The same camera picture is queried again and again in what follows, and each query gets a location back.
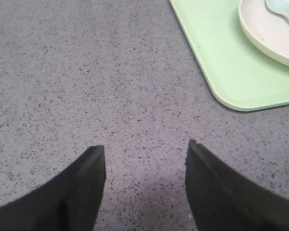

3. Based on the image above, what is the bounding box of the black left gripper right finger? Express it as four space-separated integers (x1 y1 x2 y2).
185 140 289 231

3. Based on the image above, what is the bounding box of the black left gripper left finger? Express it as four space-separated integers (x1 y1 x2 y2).
0 145 106 231

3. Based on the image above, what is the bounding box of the cream round plate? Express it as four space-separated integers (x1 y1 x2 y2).
238 0 289 67

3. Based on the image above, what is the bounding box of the light green tray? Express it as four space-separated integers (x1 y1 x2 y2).
171 0 289 112

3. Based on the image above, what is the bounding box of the light blue spoon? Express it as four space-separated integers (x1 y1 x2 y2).
264 0 289 38

